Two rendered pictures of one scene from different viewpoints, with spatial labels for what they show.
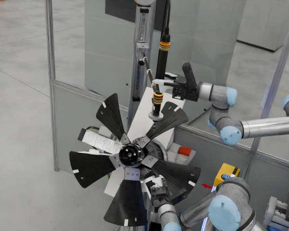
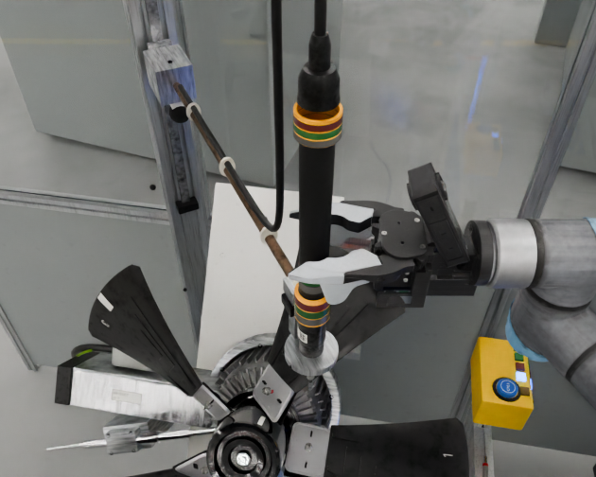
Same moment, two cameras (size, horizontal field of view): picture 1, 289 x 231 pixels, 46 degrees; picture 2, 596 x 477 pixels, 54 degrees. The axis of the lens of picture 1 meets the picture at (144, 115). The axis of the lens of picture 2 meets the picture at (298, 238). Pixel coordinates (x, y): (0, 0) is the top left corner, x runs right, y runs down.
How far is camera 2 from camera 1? 0.99 m
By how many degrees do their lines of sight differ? 17
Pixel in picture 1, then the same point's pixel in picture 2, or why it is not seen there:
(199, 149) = not seen: hidden behind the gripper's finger
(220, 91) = (579, 252)
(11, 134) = not seen: outside the picture
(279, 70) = (593, 48)
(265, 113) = (547, 168)
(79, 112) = (39, 246)
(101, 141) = (131, 396)
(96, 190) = not seen: hidden behind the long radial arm
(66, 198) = (79, 433)
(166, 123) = (333, 326)
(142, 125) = (236, 302)
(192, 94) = (455, 275)
